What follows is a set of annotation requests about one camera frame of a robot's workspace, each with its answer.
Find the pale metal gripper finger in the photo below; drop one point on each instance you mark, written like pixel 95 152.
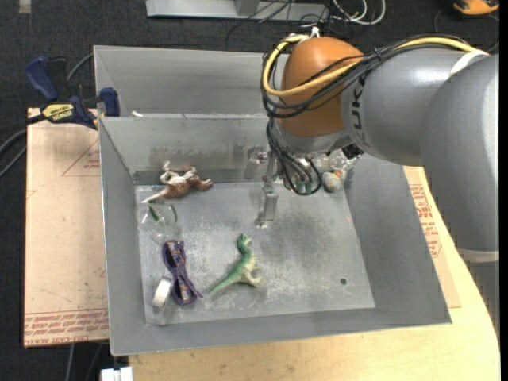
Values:
pixel 257 164
pixel 268 206

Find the grey and yellow egg-shaped toy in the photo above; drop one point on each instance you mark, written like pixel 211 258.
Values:
pixel 331 181

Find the grey metal bin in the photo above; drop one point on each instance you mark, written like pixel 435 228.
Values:
pixel 309 252

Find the green toy dinosaur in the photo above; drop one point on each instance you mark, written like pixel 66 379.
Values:
pixel 243 266

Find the brown toy dinosaur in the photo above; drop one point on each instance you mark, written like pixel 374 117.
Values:
pixel 180 185

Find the purple sunglasses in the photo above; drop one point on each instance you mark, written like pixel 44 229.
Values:
pixel 178 270

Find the clear glasses with green trim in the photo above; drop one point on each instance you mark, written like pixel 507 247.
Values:
pixel 158 218

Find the small white object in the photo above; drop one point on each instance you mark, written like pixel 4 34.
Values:
pixel 136 114

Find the white tape roll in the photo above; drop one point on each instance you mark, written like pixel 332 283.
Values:
pixel 161 292

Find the brown cardboard board, red print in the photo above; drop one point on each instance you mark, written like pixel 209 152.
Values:
pixel 63 220

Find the black cylinder on white bracket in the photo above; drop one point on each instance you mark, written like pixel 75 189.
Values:
pixel 351 151

